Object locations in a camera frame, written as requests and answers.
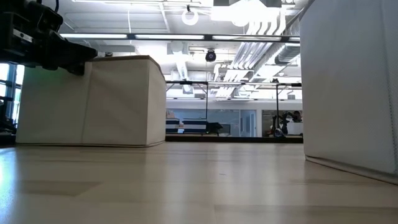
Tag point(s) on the beige fabric storage bin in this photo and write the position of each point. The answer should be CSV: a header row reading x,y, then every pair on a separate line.
x,y
93,102

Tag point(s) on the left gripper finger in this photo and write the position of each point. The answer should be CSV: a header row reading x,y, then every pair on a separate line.
x,y
73,68
77,51

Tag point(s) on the black background rig frame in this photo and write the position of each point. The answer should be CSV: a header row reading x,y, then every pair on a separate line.
x,y
206,93

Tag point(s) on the white fabric storage bin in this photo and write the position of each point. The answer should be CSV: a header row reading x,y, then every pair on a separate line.
x,y
348,87

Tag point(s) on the wide striped background bin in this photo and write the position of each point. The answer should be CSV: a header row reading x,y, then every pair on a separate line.
x,y
195,126

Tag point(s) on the grey ceiling ventilation duct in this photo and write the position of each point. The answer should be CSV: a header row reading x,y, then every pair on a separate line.
x,y
287,54

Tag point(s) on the small striped background bin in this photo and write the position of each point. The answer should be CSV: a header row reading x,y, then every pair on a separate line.
x,y
172,125

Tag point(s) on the person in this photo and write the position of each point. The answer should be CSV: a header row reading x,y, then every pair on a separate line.
x,y
297,115

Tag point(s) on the black background object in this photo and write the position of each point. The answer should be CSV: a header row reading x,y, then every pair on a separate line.
x,y
214,127

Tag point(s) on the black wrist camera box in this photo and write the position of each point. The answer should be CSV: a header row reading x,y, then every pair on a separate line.
x,y
46,17

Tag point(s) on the black background robot arm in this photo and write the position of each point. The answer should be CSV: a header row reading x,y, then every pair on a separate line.
x,y
281,123

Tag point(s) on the black overhead camera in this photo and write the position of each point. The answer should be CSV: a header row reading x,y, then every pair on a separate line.
x,y
211,56

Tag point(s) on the overhead frame bar with lights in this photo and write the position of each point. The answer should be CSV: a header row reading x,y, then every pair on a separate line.
x,y
208,37

